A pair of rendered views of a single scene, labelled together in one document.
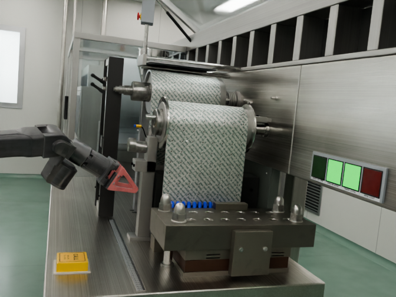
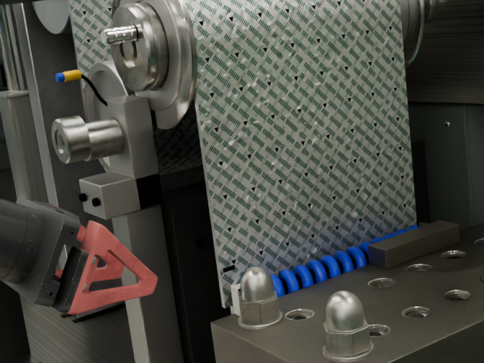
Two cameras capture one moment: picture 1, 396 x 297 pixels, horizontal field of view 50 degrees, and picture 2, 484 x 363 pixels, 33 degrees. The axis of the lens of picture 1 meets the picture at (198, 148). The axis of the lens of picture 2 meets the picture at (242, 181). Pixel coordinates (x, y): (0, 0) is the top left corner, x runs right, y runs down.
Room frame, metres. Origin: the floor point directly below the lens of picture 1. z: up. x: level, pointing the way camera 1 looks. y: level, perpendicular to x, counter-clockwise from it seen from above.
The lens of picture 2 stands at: (0.46, 0.21, 1.29)
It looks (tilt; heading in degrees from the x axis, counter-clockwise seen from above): 13 degrees down; 347
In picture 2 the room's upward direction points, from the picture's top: 7 degrees counter-clockwise
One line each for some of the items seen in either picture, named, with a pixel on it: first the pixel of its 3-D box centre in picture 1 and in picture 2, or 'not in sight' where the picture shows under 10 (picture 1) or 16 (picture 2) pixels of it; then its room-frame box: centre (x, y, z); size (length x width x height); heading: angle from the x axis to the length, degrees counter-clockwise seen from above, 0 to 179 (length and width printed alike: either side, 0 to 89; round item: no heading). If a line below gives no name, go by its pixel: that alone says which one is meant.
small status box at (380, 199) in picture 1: (343, 174); not in sight; (0.93, -0.33, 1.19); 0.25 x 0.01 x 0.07; 19
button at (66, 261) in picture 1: (72, 261); not in sight; (0.96, 0.27, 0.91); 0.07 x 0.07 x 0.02; 19
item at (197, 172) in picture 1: (204, 175); (317, 176); (1.17, -0.02, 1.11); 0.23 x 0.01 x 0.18; 109
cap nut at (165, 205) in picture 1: (165, 201); (257, 294); (1.07, 0.07, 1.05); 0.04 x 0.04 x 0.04
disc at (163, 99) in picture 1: (161, 122); (151, 45); (1.19, 0.11, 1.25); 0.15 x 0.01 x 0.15; 19
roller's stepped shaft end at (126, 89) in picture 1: (122, 89); not in sight; (1.40, 0.26, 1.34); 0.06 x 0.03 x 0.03; 109
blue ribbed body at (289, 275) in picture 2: (205, 207); (346, 267); (1.15, -0.04, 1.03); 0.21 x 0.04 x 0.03; 109
